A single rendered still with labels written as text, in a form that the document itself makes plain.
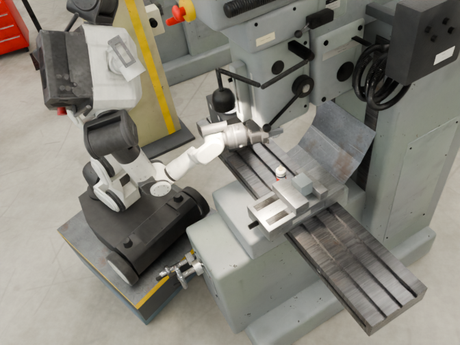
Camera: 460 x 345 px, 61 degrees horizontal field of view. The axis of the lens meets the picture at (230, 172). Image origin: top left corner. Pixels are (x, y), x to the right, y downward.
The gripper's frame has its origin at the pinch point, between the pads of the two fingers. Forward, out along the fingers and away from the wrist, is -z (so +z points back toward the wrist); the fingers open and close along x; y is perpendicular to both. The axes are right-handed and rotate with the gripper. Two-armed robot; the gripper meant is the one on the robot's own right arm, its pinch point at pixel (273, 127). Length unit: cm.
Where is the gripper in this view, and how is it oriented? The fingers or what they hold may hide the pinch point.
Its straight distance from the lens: 146.5
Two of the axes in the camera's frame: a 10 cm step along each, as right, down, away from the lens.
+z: -9.7, 2.2, -0.3
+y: 1.3, 6.9, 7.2
